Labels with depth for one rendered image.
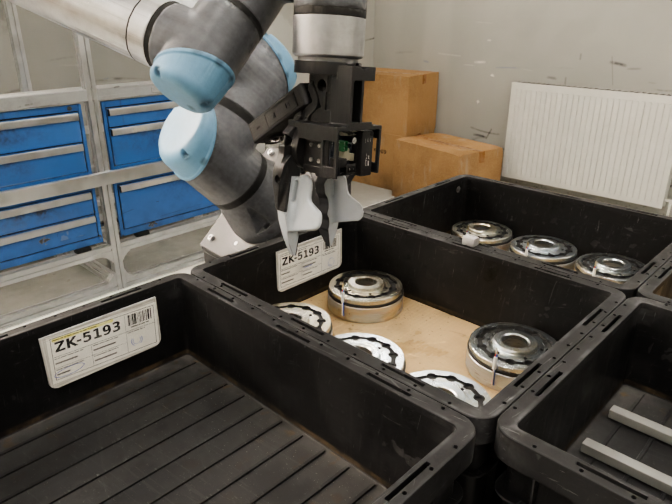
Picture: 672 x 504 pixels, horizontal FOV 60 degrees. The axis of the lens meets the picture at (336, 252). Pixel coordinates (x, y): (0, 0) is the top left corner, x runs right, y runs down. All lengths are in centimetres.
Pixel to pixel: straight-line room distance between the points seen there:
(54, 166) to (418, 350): 193
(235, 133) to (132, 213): 173
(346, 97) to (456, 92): 375
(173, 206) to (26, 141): 67
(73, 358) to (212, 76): 32
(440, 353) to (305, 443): 22
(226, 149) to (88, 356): 39
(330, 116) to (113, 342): 33
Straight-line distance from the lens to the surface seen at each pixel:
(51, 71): 333
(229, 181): 93
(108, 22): 69
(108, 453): 61
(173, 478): 57
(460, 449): 43
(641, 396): 72
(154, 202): 266
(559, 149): 389
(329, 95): 63
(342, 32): 61
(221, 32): 64
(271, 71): 96
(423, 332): 76
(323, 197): 69
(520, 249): 96
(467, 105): 430
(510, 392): 50
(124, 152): 255
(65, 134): 244
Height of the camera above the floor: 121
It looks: 23 degrees down
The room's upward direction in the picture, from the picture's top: straight up
